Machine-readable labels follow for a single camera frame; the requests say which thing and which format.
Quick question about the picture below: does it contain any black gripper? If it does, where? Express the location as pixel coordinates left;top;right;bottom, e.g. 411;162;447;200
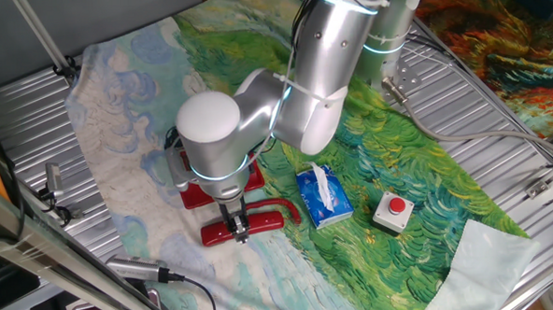
216;195;253;247

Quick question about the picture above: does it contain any red telephone handset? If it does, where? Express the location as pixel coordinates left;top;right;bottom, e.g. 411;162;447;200
199;209;287;248

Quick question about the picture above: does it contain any red telephone cord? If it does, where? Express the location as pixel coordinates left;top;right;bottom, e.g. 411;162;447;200
244;196;304;228

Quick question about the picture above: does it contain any red telephone base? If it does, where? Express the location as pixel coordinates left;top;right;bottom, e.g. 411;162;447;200
177;146;267;212

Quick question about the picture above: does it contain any blue tissue pack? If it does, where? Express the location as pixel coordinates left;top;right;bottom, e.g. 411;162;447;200
293;159;357;232

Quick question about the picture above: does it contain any grey emergency stop button box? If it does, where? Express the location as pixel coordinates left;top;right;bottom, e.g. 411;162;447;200
370;190;418;235

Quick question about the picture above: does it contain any green blue painted cloth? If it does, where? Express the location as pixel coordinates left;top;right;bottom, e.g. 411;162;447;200
59;0;532;310

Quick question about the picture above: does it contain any aluminium pole with clamp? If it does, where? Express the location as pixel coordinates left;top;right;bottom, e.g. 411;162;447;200
10;0;81;88

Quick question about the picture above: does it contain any orange painted cloth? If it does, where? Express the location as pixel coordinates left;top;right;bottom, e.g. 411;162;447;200
413;0;553;146

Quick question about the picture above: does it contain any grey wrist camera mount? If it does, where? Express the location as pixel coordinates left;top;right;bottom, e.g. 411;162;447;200
166;146;200;192

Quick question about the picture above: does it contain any black camera cable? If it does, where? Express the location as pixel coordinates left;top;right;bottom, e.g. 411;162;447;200
168;271;218;310

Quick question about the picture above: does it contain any silver cylindrical camera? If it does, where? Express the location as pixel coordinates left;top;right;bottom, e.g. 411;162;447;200
104;250;186;288

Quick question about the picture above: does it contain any aluminium frame bar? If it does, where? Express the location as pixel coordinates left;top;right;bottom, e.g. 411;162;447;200
0;170;179;310

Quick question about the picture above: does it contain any silver camera on stand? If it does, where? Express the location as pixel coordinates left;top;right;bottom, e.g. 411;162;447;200
35;160;85;228

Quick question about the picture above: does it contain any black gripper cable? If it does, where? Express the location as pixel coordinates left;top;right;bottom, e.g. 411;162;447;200
290;0;333;57

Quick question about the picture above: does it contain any black hanging cable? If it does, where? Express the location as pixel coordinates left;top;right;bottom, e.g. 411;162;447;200
0;104;28;246

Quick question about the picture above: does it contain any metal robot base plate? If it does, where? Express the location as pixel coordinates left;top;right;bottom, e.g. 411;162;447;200
377;49;424;103

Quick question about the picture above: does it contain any thick grey robot cable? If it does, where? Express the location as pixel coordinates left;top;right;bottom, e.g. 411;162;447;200
379;69;553;169

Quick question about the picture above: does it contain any aluminium frame rail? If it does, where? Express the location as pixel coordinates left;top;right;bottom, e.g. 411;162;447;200
522;150;553;200

